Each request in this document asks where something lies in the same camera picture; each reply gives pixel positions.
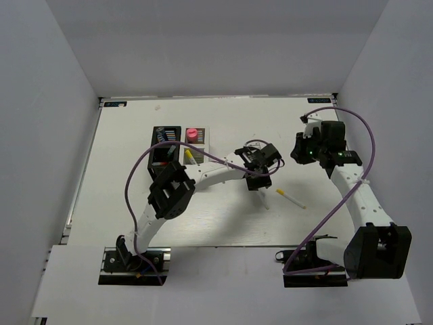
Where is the pale yellow white marker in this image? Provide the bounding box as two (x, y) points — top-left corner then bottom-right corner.
(258, 191), (270, 210)

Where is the yellow cap marker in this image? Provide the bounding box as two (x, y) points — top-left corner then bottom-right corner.
(185, 150), (197, 165)
(276, 189), (306, 209)

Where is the green thin pen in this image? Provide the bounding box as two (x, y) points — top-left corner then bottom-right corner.
(166, 145), (176, 163)

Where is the blue white glue tube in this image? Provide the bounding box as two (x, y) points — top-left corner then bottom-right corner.
(156, 127), (169, 144)

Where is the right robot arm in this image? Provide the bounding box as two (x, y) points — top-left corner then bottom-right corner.
(291, 118), (412, 279)

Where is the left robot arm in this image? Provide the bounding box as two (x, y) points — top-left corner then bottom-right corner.
(116, 143), (283, 270)

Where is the white pen holder box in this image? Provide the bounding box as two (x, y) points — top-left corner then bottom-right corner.
(179, 126), (210, 165)

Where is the black pen holder box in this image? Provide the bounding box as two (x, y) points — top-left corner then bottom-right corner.
(147, 126), (181, 180)

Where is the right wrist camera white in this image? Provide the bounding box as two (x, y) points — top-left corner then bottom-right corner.
(300, 113), (323, 138)

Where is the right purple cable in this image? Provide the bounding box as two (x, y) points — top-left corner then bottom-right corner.
(282, 108), (375, 280)

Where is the purple cable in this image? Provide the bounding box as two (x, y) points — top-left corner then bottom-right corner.
(282, 108), (375, 280)
(124, 139), (285, 287)

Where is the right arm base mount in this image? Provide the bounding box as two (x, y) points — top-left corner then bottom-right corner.
(283, 235), (348, 288)

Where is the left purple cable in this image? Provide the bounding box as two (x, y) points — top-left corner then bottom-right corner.
(124, 139), (285, 287)

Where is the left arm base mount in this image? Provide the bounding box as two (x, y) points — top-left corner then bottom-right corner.
(98, 235), (170, 286)

